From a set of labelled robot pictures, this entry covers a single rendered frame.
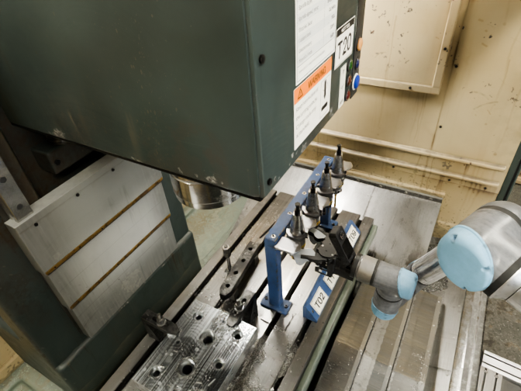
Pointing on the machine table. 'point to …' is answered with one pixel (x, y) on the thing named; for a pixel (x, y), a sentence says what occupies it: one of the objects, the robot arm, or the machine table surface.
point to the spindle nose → (200, 194)
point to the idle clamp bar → (228, 290)
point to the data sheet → (313, 34)
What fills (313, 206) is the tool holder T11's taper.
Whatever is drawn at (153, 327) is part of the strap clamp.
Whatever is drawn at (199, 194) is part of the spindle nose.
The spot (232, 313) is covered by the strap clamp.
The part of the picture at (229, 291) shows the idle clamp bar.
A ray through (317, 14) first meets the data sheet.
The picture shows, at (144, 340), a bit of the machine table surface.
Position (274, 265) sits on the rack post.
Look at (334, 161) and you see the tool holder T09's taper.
